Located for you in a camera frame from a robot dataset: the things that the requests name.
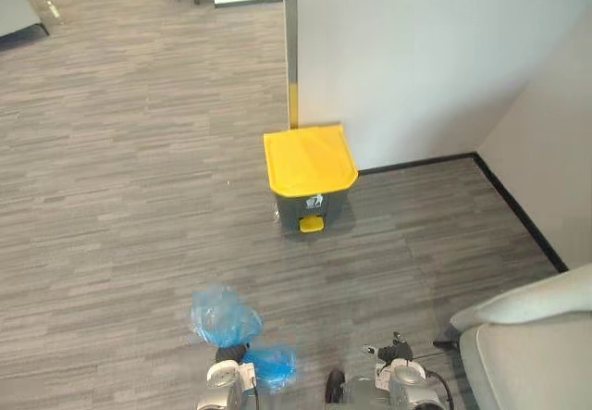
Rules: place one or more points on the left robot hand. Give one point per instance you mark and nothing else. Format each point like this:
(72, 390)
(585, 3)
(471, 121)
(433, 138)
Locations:
(232, 353)

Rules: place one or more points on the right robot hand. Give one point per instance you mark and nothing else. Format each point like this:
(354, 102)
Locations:
(393, 351)

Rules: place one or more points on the blue plastic rubbish bag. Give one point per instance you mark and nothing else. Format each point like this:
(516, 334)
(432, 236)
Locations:
(225, 324)

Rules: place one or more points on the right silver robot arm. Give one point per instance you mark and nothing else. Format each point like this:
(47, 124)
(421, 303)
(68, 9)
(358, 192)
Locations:
(409, 384)

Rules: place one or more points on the grey trash can yellow lid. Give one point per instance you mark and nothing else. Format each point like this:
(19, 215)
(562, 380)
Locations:
(309, 165)

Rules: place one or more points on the silver robot body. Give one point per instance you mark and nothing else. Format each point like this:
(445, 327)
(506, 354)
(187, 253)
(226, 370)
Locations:
(353, 393)

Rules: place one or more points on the light grey sofa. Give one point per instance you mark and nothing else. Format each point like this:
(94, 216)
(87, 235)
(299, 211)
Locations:
(532, 340)

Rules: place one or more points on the light grey armchair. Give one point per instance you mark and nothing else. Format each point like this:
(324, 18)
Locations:
(18, 7)

